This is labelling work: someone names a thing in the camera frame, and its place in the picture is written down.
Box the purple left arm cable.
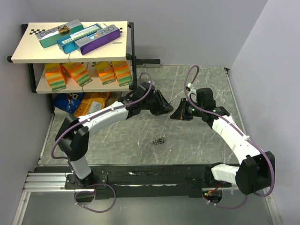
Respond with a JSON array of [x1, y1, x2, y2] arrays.
[[51, 72, 153, 213]]

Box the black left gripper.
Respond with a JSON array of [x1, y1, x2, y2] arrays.
[[142, 90, 173, 116]]

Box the aluminium rail frame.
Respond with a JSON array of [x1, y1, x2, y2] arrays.
[[14, 165, 282, 225]]

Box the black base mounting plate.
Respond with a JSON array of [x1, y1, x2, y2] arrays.
[[61, 164, 225, 200]]

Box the blue carton box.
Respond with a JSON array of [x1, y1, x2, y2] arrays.
[[57, 23, 102, 54]]

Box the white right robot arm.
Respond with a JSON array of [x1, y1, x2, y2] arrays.
[[170, 84, 275, 195]]

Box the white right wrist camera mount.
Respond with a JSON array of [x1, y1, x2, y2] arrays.
[[186, 83, 196, 96]]

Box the black frame shelf rack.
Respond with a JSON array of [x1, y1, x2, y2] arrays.
[[7, 21, 137, 113]]

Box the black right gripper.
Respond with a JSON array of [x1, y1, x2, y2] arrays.
[[171, 98, 204, 121]]

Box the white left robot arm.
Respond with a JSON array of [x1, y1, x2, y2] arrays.
[[55, 82, 173, 188]]

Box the brown snack bag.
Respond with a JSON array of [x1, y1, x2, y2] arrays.
[[105, 91, 122, 107]]

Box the black bracket at back wall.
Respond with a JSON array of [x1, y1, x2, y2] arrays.
[[135, 59, 161, 68]]

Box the purple grey R+O box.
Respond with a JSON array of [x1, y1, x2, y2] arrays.
[[75, 25, 121, 55]]

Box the orange green sponge pack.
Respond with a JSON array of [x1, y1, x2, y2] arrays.
[[95, 61, 116, 85], [61, 62, 92, 87], [112, 61, 132, 87], [45, 63, 66, 91]]

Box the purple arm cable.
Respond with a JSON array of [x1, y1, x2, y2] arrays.
[[184, 65, 275, 209], [51, 72, 153, 213]]

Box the blue Doritos bag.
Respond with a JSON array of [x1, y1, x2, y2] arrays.
[[53, 92, 85, 114]]

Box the teal grey R+O box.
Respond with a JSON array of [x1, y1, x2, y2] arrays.
[[30, 19, 83, 48]]

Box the orange snack bag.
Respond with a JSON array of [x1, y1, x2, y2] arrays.
[[74, 92, 109, 117]]

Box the small key bunch on table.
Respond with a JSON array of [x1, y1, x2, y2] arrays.
[[152, 134, 166, 145]]

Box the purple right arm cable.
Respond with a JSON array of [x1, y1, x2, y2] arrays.
[[184, 65, 275, 209]]

